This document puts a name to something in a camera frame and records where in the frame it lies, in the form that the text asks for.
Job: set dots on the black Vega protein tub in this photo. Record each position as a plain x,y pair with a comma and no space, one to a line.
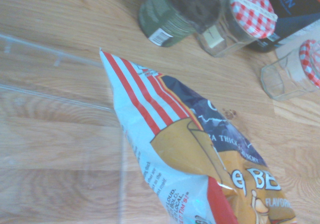
290,11

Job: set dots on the striped chip bag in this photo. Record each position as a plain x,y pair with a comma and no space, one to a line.
180,138

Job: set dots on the green glass jar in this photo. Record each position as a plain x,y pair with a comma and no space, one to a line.
162,21

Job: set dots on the clear rectangular plastic container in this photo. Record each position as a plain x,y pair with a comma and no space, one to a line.
62,138

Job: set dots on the glass jar red checked lid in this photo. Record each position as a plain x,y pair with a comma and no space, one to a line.
240,21
290,76

